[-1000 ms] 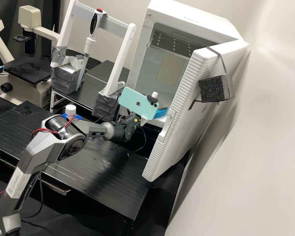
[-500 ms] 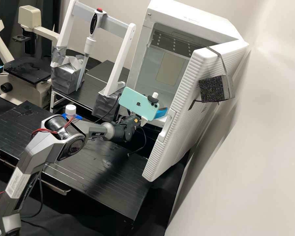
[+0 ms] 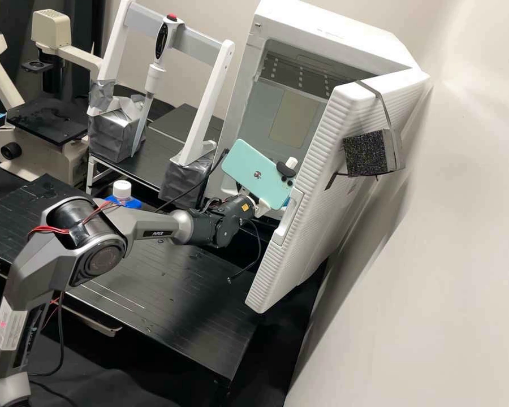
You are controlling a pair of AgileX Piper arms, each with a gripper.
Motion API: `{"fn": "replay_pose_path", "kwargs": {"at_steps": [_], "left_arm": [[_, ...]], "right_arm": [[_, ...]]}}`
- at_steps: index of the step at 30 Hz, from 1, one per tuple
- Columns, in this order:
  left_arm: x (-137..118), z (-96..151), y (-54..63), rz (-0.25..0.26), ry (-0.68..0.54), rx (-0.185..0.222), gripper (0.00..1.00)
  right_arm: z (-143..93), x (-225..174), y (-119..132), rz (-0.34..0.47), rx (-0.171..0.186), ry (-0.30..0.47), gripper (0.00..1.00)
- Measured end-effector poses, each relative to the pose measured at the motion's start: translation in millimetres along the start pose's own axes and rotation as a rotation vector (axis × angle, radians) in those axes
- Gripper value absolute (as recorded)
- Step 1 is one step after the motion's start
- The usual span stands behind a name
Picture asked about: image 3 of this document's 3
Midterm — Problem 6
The cream microscope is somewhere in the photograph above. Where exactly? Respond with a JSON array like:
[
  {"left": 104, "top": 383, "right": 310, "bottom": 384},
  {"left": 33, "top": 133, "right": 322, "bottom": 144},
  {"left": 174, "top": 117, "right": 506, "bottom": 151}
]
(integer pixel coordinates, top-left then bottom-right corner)
[{"left": 0, "top": 8, "right": 105, "bottom": 186}]

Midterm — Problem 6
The incubator door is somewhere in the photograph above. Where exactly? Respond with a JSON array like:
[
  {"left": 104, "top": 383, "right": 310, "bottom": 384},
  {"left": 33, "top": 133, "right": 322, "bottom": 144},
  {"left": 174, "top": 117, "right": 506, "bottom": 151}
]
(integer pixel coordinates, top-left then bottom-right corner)
[{"left": 244, "top": 70, "right": 433, "bottom": 315}]

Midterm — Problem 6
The white pipette stand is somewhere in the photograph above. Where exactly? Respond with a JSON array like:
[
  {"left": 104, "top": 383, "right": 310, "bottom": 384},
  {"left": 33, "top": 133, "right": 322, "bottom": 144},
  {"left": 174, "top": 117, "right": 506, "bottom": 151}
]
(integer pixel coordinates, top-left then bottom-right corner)
[{"left": 86, "top": 0, "right": 235, "bottom": 201}]

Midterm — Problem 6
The white-capped bottle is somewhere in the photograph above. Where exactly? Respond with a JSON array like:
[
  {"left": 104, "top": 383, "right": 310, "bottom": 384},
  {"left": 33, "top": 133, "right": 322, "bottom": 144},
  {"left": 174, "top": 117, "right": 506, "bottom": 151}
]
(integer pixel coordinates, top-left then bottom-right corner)
[{"left": 106, "top": 179, "right": 143, "bottom": 211}]

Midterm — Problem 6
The pipette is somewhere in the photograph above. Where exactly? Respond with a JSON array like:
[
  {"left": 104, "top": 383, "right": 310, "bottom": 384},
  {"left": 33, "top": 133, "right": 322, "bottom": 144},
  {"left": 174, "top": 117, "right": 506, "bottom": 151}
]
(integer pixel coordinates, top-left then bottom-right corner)
[{"left": 131, "top": 13, "right": 183, "bottom": 156}]

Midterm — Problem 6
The white incubator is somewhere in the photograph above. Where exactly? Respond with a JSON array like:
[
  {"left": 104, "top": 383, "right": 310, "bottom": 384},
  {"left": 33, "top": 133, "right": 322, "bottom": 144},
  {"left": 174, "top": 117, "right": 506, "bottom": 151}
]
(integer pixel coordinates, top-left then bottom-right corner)
[{"left": 206, "top": 0, "right": 434, "bottom": 226}]

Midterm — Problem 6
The black cable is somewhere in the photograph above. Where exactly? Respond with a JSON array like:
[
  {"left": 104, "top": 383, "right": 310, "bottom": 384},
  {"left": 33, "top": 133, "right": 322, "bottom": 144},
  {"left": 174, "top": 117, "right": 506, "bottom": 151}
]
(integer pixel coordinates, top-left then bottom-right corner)
[
  {"left": 227, "top": 219, "right": 265, "bottom": 283},
  {"left": 154, "top": 147, "right": 232, "bottom": 213},
  {"left": 27, "top": 291, "right": 70, "bottom": 379}
]

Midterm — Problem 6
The right wrist camera phone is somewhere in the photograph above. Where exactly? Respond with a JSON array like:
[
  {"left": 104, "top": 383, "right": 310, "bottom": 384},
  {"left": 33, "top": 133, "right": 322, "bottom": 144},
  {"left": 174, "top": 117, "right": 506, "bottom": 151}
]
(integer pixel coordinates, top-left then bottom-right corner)
[{"left": 220, "top": 138, "right": 300, "bottom": 211}]

